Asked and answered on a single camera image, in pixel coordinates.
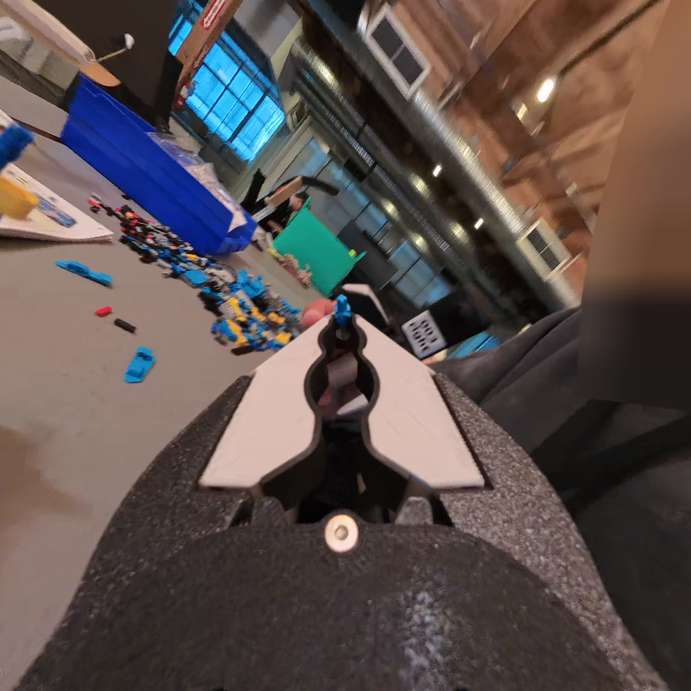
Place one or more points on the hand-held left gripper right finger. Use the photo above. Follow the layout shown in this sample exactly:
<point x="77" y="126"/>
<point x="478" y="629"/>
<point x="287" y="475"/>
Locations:
<point x="427" y="432"/>

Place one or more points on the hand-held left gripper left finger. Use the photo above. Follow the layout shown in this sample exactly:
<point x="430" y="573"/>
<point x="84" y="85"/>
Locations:
<point x="265" y="432"/>

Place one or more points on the small blue connector brick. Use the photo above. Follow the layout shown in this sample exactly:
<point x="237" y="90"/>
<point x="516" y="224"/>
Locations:
<point x="342" y="310"/>

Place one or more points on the person's right forearm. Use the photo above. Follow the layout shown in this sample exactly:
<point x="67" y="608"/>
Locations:
<point x="507" y="373"/>

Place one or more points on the grey desk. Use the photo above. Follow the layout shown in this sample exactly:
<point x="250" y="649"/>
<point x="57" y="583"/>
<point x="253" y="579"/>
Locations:
<point x="65" y="432"/>

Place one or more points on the person's right hand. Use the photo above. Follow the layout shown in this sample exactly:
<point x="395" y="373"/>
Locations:
<point x="316" y="314"/>

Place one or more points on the pile of small bricks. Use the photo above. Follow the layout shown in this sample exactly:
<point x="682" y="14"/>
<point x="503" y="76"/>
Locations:
<point x="238" y="308"/>

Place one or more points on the blue curved brick panel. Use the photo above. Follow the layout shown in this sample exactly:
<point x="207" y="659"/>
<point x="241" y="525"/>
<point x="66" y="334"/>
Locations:
<point x="140" y="365"/>

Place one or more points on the teal plastic panel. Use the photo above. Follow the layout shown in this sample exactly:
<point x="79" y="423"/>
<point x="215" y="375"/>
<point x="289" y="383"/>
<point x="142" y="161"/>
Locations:
<point x="313" y="248"/>

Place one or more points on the small wooden model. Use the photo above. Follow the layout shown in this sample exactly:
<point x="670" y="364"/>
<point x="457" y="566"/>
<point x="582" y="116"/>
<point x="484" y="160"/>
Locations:
<point x="286" y="265"/>

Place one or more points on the black connector pin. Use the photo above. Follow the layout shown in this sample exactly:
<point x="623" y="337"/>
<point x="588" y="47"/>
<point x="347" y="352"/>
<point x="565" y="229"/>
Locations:
<point x="125" y="324"/>

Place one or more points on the large blue brick panel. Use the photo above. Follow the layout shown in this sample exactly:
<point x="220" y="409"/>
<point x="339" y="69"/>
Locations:
<point x="84" y="273"/>

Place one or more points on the clear plastic bag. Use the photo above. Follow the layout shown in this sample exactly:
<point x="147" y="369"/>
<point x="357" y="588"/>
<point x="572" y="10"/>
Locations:
<point x="200" y="173"/>

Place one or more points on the blue plastic bin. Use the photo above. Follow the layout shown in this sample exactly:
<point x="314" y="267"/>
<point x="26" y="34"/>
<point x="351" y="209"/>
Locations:
<point x="151" y="173"/>

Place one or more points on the instruction booklet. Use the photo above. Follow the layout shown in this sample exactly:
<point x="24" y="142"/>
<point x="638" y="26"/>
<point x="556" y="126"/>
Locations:
<point x="49" y="216"/>

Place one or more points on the black blue brick model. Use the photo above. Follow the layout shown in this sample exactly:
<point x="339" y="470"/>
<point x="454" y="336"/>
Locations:
<point x="13" y="194"/>

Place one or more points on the wooden column with red sign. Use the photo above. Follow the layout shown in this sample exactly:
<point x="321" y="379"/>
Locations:
<point x="205" y="43"/>

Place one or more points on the black monitor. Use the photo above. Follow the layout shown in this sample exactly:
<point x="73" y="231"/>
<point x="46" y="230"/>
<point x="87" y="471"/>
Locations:
<point x="130" y="43"/>

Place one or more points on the metal ventilation duct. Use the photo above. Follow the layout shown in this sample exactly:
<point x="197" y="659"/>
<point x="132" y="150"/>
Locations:
<point x="432" y="140"/>

